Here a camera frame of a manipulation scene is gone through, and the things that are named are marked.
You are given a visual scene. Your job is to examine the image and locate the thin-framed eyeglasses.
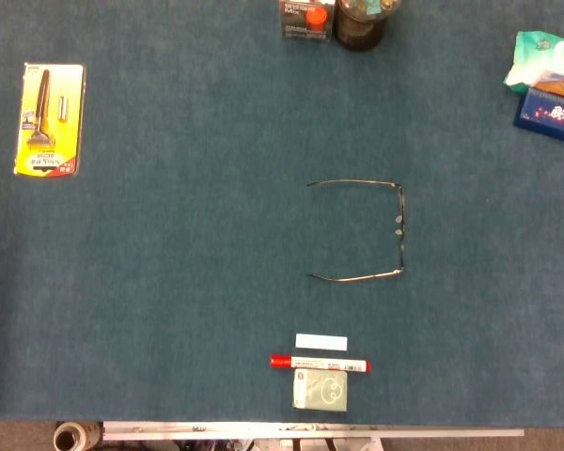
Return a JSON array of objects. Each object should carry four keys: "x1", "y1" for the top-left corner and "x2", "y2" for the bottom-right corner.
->
[{"x1": 305, "y1": 179, "x2": 407, "y2": 284}]

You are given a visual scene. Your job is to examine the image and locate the white rectangular eraser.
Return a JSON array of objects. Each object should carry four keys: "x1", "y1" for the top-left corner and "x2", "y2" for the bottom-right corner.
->
[{"x1": 294, "y1": 333, "x2": 349, "y2": 352}]

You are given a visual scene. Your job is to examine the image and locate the red white marker pen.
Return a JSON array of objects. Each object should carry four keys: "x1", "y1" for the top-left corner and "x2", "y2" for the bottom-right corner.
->
[{"x1": 269, "y1": 353, "x2": 372, "y2": 374}]

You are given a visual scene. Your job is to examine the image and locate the grey box with red cap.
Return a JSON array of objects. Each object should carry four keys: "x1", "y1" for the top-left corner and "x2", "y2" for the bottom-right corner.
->
[{"x1": 278, "y1": 0, "x2": 336, "y2": 44}]

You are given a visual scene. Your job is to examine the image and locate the dark glass jar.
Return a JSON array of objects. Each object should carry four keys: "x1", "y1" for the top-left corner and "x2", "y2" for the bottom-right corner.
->
[{"x1": 333, "y1": 0, "x2": 403, "y2": 53}]

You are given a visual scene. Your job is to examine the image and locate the yellow razor blister pack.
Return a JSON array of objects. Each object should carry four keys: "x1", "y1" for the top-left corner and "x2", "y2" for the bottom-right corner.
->
[{"x1": 12, "y1": 62, "x2": 86, "y2": 179}]

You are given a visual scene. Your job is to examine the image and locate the blue printed tissue box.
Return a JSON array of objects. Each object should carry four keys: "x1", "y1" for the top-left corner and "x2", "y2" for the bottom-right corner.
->
[{"x1": 512, "y1": 70, "x2": 564, "y2": 148}]

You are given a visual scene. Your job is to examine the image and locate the brown tape roll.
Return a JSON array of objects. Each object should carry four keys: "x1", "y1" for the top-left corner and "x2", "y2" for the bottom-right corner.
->
[{"x1": 52, "y1": 421, "x2": 104, "y2": 451}]

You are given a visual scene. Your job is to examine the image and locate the green white wet wipes pack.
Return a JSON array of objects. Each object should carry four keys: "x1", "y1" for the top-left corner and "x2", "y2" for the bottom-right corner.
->
[{"x1": 503, "y1": 30, "x2": 564, "y2": 98}]

